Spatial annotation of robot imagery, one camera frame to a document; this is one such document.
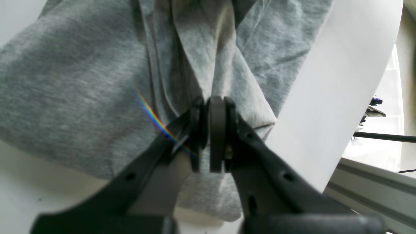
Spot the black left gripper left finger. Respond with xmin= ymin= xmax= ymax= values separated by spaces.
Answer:
xmin=31 ymin=97 xmax=206 ymax=234

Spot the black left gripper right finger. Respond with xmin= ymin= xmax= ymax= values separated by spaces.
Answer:
xmin=209 ymin=97 xmax=385 ymax=234

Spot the grey t-shirt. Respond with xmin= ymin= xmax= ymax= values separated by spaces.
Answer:
xmin=0 ymin=0 xmax=333 ymax=222

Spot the black rod on floor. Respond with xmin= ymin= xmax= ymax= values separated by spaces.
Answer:
xmin=353 ymin=132 xmax=416 ymax=143

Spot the aluminium frame rail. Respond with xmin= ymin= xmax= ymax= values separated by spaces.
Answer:
xmin=324 ymin=158 xmax=416 ymax=234

